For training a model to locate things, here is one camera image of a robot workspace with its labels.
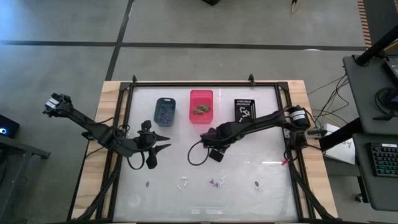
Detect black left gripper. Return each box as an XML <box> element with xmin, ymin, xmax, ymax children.
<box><xmin>136</xmin><ymin>120</ymin><xmax>172</xmax><ymax>155</ymax></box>

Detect grey-blue plastic bin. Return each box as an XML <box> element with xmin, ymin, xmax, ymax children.
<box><xmin>153</xmin><ymin>97</ymin><xmax>177</xmax><ymax>127</ymax></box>

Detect pink plastic bin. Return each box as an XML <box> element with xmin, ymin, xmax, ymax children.
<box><xmin>188</xmin><ymin>89</ymin><xmax>215</xmax><ymax>125</ymax></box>

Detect white glossy table mat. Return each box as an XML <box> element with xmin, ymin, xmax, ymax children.
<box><xmin>112</xmin><ymin>86</ymin><xmax>299</xmax><ymax>222</ymax></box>

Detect white box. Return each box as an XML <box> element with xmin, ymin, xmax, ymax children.
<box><xmin>323</xmin><ymin>123</ymin><xmax>341</xmax><ymax>135</ymax></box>

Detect black desk brace bar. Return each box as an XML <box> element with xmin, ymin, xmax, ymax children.
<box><xmin>318</xmin><ymin>117</ymin><xmax>363</xmax><ymax>152</ymax></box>

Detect white paper sheet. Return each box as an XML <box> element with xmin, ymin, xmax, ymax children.
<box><xmin>325</xmin><ymin>136</ymin><xmax>356</xmax><ymax>166</ymax></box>

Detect grey metal cart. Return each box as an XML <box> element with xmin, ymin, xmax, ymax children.
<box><xmin>0</xmin><ymin>135</ymin><xmax>51</xmax><ymax>224</ymax></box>

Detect black device with light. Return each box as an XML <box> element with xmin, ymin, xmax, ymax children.
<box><xmin>0</xmin><ymin>114</ymin><xmax>20</xmax><ymax>139</ymax></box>

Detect dark grey desk top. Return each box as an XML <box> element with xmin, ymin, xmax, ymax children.
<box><xmin>353</xmin><ymin>133</ymin><xmax>398</xmax><ymax>212</ymax></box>
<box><xmin>342</xmin><ymin>54</ymin><xmax>398</xmax><ymax>138</ymax></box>

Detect backlit black keyboard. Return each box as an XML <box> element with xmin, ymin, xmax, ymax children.
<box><xmin>369</xmin><ymin>142</ymin><xmax>398</xmax><ymax>178</ymax></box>

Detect black headphones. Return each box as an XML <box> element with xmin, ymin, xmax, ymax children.
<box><xmin>374</xmin><ymin>86</ymin><xmax>398</xmax><ymax>121</ymax></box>

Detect black diagonal pole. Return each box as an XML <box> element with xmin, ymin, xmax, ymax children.
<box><xmin>354</xmin><ymin>24</ymin><xmax>398</xmax><ymax>67</ymax></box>

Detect black laptop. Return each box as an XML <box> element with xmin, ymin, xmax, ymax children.
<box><xmin>381</xmin><ymin>46</ymin><xmax>398</xmax><ymax>88</ymax></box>

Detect dark mat with orange edge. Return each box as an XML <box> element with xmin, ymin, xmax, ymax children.
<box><xmin>357</xmin><ymin>0</ymin><xmax>398</xmax><ymax>49</ymax></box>

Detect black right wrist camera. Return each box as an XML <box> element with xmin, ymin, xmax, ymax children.
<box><xmin>208</xmin><ymin>148</ymin><xmax>224</xmax><ymax>163</ymax></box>

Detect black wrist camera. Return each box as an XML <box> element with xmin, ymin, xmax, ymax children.
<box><xmin>146</xmin><ymin>152</ymin><xmax>159</xmax><ymax>170</ymax></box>
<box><xmin>208</xmin><ymin>148</ymin><xmax>224</xmax><ymax>163</ymax></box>

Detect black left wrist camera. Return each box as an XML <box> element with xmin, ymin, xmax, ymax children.
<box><xmin>146</xmin><ymin>152</ymin><xmax>159</xmax><ymax>170</ymax></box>

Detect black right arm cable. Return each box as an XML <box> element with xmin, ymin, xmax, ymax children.
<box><xmin>187</xmin><ymin>139</ymin><xmax>212</xmax><ymax>167</ymax></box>

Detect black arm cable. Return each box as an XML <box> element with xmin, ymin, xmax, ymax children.
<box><xmin>187</xmin><ymin>139</ymin><xmax>212</xmax><ymax>167</ymax></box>
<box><xmin>124</xmin><ymin>124</ymin><xmax>158</xmax><ymax>171</ymax></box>

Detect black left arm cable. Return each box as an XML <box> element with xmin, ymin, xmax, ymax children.
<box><xmin>124</xmin><ymin>124</ymin><xmax>158</xmax><ymax>171</ymax></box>

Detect black metal table frame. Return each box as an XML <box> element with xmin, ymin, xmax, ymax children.
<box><xmin>95</xmin><ymin>81</ymin><xmax>315</xmax><ymax>224</ymax></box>

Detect black cable bundle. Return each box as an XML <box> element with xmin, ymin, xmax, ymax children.
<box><xmin>70</xmin><ymin>146</ymin><xmax>125</xmax><ymax>223</ymax></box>
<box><xmin>287</xmin><ymin>155</ymin><xmax>338</xmax><ymax>223</ymax></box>

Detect thin black floor cables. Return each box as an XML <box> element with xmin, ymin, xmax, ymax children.
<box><xmin>307</xmin><ymin>74</ymin><xmax>351</xmax><ymax>125</ymax></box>

